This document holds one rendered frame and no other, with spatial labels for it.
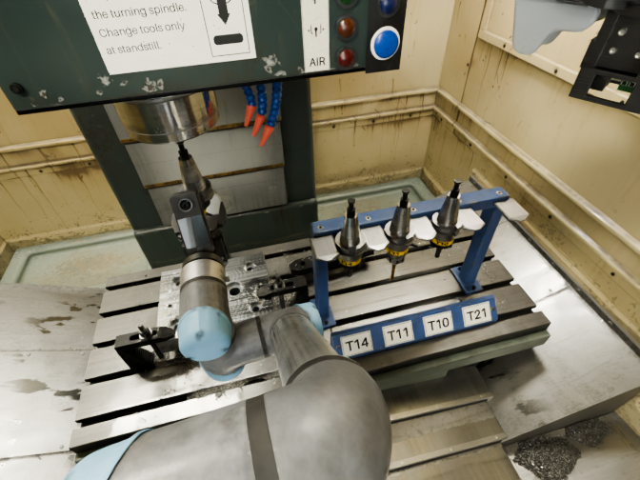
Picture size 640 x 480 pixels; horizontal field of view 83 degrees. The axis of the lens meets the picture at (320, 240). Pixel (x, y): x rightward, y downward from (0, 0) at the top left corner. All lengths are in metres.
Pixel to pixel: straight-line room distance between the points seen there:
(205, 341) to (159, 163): 0.80
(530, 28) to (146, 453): 0.42
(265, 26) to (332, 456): 0.40
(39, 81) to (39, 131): 1.26
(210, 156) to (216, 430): 1.03
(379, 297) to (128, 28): 0.86
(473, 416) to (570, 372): 0.29
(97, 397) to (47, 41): 0.81
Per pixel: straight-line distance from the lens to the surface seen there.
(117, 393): 1.06
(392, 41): 0.49
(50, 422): 1.41
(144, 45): 0.46
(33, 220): 2.02
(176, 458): 0.28
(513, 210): 0.92
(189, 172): 0.74
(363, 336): 0.93
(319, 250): 0.74
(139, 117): 0.64
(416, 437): 1.08
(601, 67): 0.38
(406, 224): 0.76
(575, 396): 1.23
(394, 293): 1.08
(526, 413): 1.21
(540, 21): 0.38
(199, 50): 0.45
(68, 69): 0.48
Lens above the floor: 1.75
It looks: 44 degrees down
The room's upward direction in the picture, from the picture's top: 3 degrees counter-clockwise
